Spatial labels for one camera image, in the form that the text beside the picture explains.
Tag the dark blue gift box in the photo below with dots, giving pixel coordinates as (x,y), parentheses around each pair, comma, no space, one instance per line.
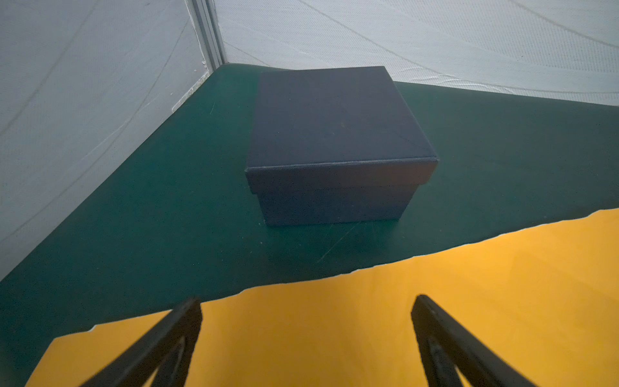
(335,146)

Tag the green table mat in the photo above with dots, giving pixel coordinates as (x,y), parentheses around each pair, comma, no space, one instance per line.
(177,218)

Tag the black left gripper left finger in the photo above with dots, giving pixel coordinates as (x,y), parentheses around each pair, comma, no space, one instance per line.
(162,355)

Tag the orange wrapping paper sheet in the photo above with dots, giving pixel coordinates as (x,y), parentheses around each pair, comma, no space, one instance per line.
(545,299)

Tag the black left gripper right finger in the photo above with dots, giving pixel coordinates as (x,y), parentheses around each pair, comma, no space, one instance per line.
(449,351)

